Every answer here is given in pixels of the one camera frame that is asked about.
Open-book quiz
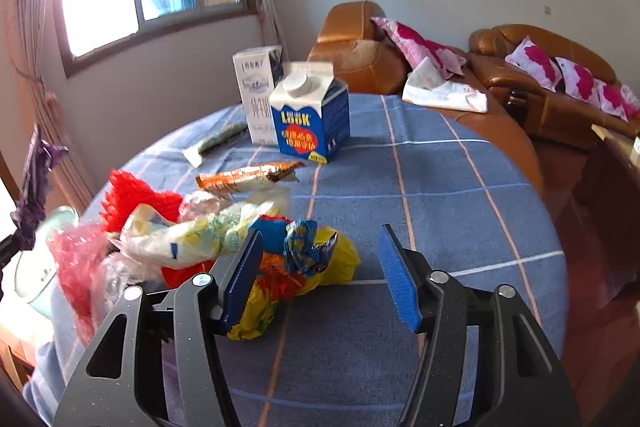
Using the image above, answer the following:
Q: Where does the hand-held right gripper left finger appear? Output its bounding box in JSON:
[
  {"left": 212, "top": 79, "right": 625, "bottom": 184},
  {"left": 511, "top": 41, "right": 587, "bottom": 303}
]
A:
[{"left": 52, "top": 228, "right": 264, "bottom": 427}]

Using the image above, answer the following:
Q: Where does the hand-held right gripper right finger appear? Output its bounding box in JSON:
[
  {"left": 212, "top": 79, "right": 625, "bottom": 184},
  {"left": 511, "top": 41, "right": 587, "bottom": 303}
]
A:
[{"left": 378, "top": 223, "right": 583, "bottom": 427}]

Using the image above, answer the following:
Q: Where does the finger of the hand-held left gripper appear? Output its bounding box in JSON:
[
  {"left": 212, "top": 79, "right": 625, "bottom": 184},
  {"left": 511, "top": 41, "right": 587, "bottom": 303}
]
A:
[{"left": 0, "top": 233, "right": 25, "bottom": 260}]

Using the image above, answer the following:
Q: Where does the teal cartoon waste bin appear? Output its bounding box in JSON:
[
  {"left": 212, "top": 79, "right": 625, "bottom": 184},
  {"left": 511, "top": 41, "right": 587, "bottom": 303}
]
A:
[{"left": 10, "top": 206, "right": 81, "bottom": 323}]

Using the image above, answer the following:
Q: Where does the pale yellow printed plastic bag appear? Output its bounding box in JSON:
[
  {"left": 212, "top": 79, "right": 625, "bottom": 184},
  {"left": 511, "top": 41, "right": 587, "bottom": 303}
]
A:
[{"left": 120, "top": 192, "right": 293, "bottom": 270}]

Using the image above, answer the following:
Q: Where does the trash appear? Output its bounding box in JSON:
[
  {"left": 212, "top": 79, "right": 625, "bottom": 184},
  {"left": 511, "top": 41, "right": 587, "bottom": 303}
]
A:
[{"left": 47, "top": 224, "right": 118, "bottom": 333}]

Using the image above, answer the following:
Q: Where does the yellow blue wrapper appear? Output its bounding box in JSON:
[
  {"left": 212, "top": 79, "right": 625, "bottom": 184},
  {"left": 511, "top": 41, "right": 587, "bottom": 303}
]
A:
[{"left": 227, "top": 215, "right": 362, "bottom": 342}]

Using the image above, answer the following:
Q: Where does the purple wrapper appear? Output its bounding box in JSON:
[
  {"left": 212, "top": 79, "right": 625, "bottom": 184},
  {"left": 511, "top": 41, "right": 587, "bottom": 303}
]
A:
[{"left": 10, "top": 123, "right": 70, "bottom": 250}]

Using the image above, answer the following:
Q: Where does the clear bag red print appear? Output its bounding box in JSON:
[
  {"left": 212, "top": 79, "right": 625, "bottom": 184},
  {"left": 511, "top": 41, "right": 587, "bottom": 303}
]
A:
[{"left": 177, "top": 189, "right": 226, "bottom": 223}]

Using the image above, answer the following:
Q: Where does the orange white snack wrapper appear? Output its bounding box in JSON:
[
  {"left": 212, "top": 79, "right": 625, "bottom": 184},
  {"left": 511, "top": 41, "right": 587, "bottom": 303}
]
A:
[{"left": 195, "top": 161, "right": 306, "bottom": 195}]

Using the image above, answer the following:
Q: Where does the red mesh net bag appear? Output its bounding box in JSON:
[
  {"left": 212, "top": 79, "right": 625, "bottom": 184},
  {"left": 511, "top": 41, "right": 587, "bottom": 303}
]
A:
[{"left": 100, "top": 170, "right": 221, "bottom": 295}]

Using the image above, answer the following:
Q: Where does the blue plaid tablecloth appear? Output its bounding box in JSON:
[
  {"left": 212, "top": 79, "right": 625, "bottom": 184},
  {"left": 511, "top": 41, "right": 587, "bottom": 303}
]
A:
[{"left": 22, "top": 93, "right": 568, "bottom": 427}]

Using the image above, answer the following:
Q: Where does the wooden cabinet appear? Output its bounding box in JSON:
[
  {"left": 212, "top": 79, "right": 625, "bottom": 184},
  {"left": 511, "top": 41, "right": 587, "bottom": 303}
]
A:
[{"left": 0, "top": 327, "right": 33, "bottom": 395}]

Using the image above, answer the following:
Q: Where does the clear plastic bag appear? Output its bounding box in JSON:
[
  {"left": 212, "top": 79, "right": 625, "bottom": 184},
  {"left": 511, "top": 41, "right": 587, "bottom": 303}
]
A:
[{"left": 92, "top": 252, "right": 166, "bottom": 323}]

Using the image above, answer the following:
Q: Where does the green snack packet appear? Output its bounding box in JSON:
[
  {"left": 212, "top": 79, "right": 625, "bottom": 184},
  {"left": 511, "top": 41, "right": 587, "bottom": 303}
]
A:
[{"left": 183, "top": 119, "right": 249, "bottom": 166}]

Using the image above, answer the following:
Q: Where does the blue milk carton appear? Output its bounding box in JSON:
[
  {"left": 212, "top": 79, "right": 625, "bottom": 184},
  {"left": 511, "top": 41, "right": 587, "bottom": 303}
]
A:
[{"left": 269, "top": 61, "right": 351, "bottom": 165}]

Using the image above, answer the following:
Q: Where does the tall white carton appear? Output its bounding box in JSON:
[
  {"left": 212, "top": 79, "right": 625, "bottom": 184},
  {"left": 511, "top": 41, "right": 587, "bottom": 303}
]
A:
[{"left": 232, "top": 44, "right": 285, "bottom": 145}]

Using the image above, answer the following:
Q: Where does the white printed plastic bag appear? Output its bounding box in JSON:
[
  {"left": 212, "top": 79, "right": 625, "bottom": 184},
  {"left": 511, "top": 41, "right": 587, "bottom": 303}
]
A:
[{"left": 401, "top": 56, "right": 490, "bottom": 114}]

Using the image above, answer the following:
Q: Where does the beige curtain with tassel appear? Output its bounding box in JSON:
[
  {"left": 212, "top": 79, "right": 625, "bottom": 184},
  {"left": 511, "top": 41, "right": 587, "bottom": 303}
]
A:
[{"left": 0, "top": 0, "right": 98, "bottom": 208}]

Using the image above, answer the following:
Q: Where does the brown leather sofa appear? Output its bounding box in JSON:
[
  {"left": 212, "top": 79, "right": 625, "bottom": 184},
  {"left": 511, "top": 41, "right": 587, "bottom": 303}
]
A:
[{"left": 467, "top": 24, "right": 640, "bottom": 152}]

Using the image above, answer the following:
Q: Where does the pink white floral pillow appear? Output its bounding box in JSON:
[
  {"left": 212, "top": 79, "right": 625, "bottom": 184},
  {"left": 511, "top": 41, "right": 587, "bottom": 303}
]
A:
[
  {"left": 504, "top": 36, "right": 563, "bottom": 92},
  {"left": 370, "top": 17, "right": 468, "bottom": 80},
  {"left": 555, "top": 57, "right": 608, "bottom": 102},
  {"left": 595, "top": 79, "right": 640, "bottom": 122}
]

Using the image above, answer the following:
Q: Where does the wooden side table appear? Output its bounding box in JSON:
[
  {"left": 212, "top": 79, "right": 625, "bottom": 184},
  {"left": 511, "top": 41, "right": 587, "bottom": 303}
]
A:
[{"left": 570, "top": 122, "right": 640, "bottom": 268}]

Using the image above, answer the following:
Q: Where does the brown leather armchair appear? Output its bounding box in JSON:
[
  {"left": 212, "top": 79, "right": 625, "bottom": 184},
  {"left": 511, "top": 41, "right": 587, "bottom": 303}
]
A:
[{"left": 306, "top": 0, "right": 546, "bottom": 198}]

